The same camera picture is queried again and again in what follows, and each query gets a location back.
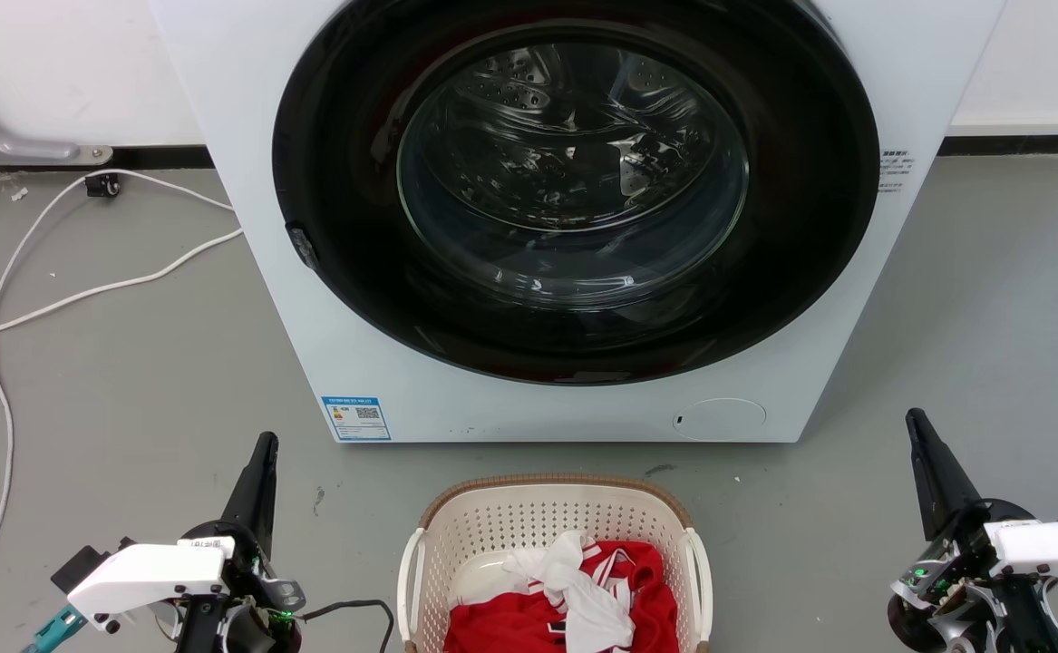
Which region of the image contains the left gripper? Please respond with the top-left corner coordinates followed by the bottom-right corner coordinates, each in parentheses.
top-left (175, 433), bottom-right (307, 653)

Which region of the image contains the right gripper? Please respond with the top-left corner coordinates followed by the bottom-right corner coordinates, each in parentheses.
top-left (888, 408), bottom-right (1057, 653)

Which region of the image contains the beige plastic laundry basket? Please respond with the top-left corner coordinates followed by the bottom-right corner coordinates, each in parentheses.
top-left (397, 473), bottom-right (713, 653)

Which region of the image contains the blue energy label sticker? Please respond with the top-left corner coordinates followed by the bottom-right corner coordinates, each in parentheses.
top-left (321, 395), bottom-right (392, 442)

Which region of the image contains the white front-load washing machine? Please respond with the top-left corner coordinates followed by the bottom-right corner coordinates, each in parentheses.
top-left (150, 0), bottom-right (1008, 445)

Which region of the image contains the round white filter cover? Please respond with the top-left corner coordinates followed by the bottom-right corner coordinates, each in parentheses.
top-left (673, 398), bottom-right (768, 443)

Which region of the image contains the teal connector clip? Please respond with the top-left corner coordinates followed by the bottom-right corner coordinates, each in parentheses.
top-left (21, 606), bottom-right (90, 653)

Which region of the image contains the red garment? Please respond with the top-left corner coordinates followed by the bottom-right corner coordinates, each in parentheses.
top-left (444, 541), bottom-right (680, 653)

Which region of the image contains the small text sticker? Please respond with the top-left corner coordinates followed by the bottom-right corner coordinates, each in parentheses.
top-left (878, 150), bottom-right (914, 193)

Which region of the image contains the white garment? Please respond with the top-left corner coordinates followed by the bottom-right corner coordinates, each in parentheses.
top-left (503, 531), bottom-right (638, 653)

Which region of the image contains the black round washer door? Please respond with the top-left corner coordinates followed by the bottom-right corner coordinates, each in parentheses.
top-left (272, 0), bottom-right (881, 386)

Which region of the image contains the steel washer drum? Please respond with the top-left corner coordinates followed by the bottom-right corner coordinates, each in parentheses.
top-left (420, 41), bottom-right (740, 229)

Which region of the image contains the thin black cable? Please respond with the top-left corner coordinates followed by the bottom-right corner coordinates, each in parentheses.
top-left (297, 599), bottom-right (395, 653)

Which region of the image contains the white straight cable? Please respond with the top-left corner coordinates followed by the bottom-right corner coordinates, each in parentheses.
top-left (0, 228), bottom-right (246, 348)

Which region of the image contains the long white looped cable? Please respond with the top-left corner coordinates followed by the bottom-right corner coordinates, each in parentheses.
top-left (0, 169), bottom-right (236, 647)

